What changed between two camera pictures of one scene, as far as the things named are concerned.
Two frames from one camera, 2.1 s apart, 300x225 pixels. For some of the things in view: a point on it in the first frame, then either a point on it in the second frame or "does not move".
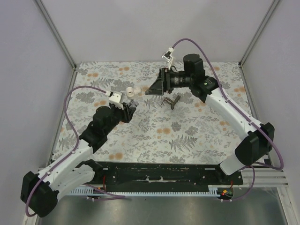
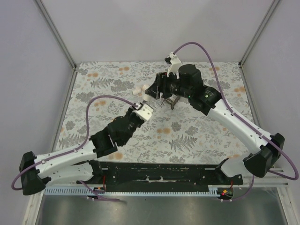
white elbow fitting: (137, 90) does not move
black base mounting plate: (164, 177) does not move
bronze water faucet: (171, 101) does not move
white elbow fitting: (130, 92) to (146, 98)
